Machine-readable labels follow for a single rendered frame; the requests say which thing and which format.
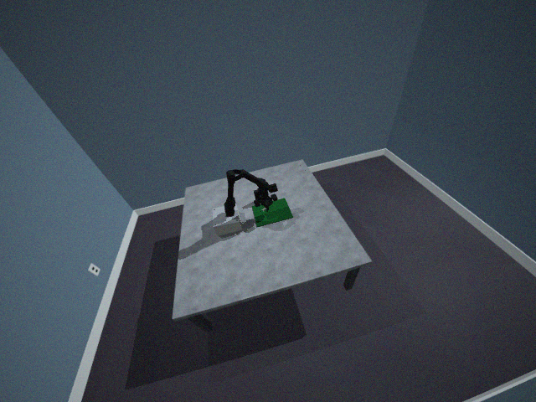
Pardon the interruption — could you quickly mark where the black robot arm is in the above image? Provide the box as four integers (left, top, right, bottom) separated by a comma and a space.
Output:
224, 169, 278, 217

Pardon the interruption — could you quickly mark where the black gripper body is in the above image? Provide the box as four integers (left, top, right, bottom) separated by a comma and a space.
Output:
254, 194, 278, 207

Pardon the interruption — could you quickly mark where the green circuit board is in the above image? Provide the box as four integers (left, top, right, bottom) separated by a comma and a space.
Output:
252, 198, 293, 227

